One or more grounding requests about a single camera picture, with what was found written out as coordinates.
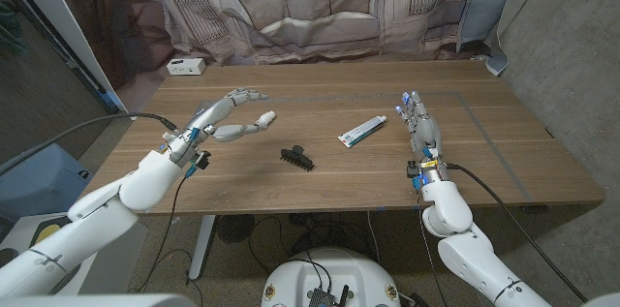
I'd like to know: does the white partition panel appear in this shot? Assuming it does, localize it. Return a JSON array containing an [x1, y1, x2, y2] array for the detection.
[[0, 0, 138, 119]]

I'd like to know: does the thin black left wrist cable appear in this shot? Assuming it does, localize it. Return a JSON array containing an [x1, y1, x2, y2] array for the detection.
[[128, 173, 204, 307]]

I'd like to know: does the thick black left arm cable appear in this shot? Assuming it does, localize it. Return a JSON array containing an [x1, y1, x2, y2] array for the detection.
[[0, 111, 179, 177]]

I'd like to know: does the blue plastic bin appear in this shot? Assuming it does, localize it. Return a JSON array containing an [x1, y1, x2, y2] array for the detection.
[[0, 143, 94, 221]]

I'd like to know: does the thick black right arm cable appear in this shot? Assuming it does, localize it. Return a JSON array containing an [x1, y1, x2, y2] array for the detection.
[[445, 162, 589, 303]]

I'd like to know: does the printed sofa room backdrop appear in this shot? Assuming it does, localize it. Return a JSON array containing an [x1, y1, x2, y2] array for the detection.
[[41, 0, 527, 117]]

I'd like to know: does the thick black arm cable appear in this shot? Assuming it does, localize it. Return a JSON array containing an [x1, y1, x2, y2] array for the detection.
[[445, 162, 589, 303], [0, 111, 179, 177]]

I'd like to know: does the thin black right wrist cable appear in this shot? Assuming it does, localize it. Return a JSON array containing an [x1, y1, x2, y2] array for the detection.
[[416, 189, 450, 307]]

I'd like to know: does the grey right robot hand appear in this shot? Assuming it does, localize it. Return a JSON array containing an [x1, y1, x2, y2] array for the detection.
[[394, 90, 445, 166]]

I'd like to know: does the white green toothpaste tube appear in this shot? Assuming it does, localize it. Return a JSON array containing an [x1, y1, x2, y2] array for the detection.
[[337, 114, 388, 149]]

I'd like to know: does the round black fan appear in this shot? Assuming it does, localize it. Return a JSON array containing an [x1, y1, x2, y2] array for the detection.
[[216, 213, 257, 244]]

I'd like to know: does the black antenna module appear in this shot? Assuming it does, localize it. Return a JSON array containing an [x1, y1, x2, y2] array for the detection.
[[307, 284, 351, 307]]

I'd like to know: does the black floor cable tangle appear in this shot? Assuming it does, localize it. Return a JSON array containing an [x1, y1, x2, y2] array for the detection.
[[246, 212, 384, 277]]

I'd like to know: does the blue grey curtain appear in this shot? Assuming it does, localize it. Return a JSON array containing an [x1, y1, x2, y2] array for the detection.
[[457, 0, 556, 77]]

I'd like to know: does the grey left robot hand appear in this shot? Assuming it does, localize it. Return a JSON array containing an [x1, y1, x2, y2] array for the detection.
[[164, 86, 269, 169]]

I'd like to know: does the white bandage roll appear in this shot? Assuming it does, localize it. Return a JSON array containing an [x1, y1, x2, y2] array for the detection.
[[256, 109, 277, 129]]

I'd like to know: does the white power box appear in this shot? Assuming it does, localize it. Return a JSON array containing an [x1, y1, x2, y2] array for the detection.
[[166, 57, 207, 77]]

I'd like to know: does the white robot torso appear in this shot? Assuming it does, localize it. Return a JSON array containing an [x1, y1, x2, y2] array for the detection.
[[261, 247, 402, 307]]

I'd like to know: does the black claw hair clip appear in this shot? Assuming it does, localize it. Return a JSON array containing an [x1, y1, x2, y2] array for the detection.
[[279, 144, 316, 172]]

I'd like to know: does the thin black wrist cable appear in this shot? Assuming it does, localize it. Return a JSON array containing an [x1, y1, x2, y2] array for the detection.
[[128, 173, 204, 307], [416, 189, 450, 307]]

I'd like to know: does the thin white hanging cable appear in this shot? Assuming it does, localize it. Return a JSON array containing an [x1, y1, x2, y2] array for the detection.
[[366, 210, 383, 263]]

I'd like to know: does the white table leg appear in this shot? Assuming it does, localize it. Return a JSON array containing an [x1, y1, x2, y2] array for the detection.
[[188, 214, 217, 279]]

